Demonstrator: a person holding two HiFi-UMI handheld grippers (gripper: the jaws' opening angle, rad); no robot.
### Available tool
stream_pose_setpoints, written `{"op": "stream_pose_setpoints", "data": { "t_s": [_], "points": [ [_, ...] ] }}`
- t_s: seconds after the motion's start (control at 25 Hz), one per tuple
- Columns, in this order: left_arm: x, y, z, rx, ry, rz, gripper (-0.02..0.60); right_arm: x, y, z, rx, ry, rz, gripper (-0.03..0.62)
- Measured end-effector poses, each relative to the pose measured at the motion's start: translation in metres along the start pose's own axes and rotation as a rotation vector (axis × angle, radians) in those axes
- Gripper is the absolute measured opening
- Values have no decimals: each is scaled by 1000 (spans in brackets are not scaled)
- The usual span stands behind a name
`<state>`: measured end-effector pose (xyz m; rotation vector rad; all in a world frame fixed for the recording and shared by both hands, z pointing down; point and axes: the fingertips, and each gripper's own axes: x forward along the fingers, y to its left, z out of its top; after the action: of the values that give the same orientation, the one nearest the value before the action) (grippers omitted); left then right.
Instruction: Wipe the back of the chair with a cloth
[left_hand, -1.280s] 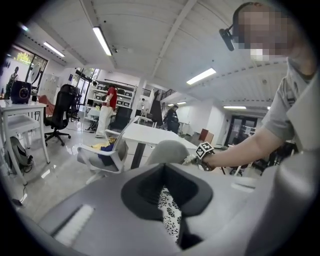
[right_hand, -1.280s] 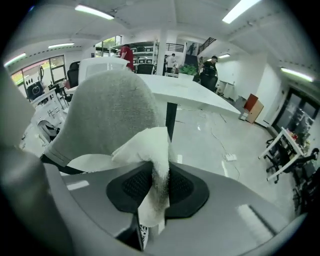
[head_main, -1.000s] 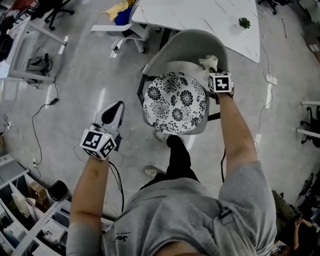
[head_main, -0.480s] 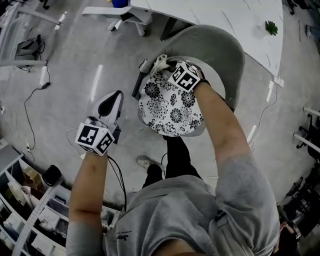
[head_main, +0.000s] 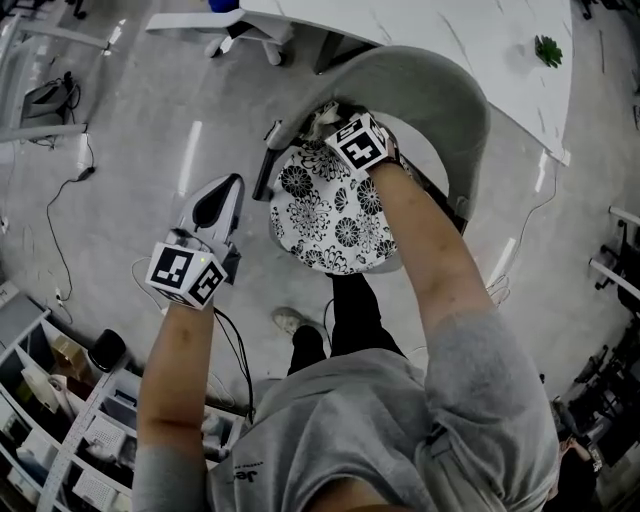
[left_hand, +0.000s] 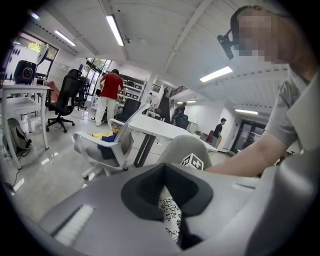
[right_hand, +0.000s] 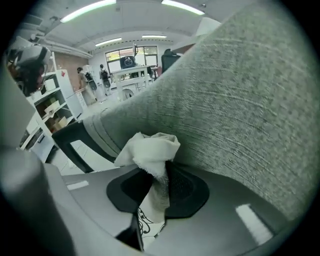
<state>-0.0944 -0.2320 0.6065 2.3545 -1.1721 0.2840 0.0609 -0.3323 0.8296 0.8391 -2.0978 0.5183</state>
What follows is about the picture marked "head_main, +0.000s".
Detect floral round seat cushion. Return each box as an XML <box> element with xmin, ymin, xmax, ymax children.
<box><xmin>268</xmin><ymin>139</ymin><xmax>400</xmax><ymax>276</ymax></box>

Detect small green plant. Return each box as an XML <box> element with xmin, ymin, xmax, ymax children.
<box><xmin>534</xmin><ymin>34</ymin><xmax>564</xmax><ymax>69</ymax></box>

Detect person's left shoe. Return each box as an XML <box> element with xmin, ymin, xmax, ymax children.
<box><xmin>272</xmin><ymin>307</ymin><xmax>326</xmax><ymax>337</ymax></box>

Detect white storage shelf unit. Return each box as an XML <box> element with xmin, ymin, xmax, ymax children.
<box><xmin>0</xmin><ymin>282</ymin><xmax>246</xmax><ymax>512</ymax></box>

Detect white desk frame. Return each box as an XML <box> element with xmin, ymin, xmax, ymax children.
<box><xmin>589</xmin><ymin>205</ymin><xmax>640</xmax><ymax>301</ymax></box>

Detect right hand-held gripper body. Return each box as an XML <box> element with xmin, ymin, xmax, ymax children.
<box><xmin>324</xmin><ymin>112</ymin><xmax>397</xmax><ymax>173</ymax></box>

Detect person's grey t-shirt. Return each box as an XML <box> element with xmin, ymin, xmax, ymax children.
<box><xmin>132</xmin><ymin>309</ymin><xmax>561</xmax><ymax>512</ymax></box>

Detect black power adapter cable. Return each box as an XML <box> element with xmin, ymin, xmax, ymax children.
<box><xmin>46</xmin><ymin>132</ymin><xmax>97</xmax><ymax>304</ymax></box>

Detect grey backpack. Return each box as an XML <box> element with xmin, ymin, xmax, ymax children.
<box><xmin>20</xmin><ymin>71</ymin><xmax>82</xmax><ymax>129</ymax></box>

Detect person's left forearm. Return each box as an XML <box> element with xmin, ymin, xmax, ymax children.
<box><xmin>137</xmin><ymin>299</ymin><xmax>225</xmax><ymax>454</ymax></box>

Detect brown cardboard box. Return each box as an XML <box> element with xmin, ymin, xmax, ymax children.
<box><xmin>51</xmin><ymin>334</ymin><xmax>95</xmax><ymax>382</ymax></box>

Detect black office chair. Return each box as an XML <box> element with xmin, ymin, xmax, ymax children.
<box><xmin>559</xmin><ymin>329</ymin><xmax>640</xmax><ymax>471</ymax></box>

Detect white marble table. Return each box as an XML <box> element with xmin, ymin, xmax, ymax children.
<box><xmin>238</xmin><ymin>0</ymin><xmax>575</xmax><ymax>167</ymax></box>

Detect black waste bin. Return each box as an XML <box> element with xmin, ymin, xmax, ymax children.
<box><xmin>88</xmin><ymin>328</ymin><xmax>127</xmax><ymax>374</ymax></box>

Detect person's right forearm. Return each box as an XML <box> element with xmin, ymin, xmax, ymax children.
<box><xmin>367</xmin><ymin>160</ymin><xmax>495</xmax><ymax>334</ymax></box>

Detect white work table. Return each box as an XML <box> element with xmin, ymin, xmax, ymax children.
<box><xmin>0</xmin><ymin>9</ymin><xmax>111</xmax><ymax>144</ymax></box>

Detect white paper bag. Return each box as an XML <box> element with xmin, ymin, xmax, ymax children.
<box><xmin>20</xmin><ymin>367</ymin><xmax>64</xmax><ymax>414</ymax></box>

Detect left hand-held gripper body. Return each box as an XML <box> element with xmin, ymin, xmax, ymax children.
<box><xmin>144</xmin><ymin>228</ymin><xmax>243</xmax><ymax>309</ymax></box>

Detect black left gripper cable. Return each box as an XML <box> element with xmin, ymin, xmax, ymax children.
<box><xmin>213</xmin><ymin>307</ymin><xmax>256</xmax><ymax>424</ymax></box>

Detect person's black trousers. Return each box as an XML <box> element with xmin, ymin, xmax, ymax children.
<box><xmin>287</xmin><ymin>272</ymin><xmax>407</xmax><ymax>377</ymax></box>

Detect grey shell chair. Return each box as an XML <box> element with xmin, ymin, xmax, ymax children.
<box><xmin>252</xmin><ymin>44</ymin><xmax>492</xmax><ymax>277</ymax></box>

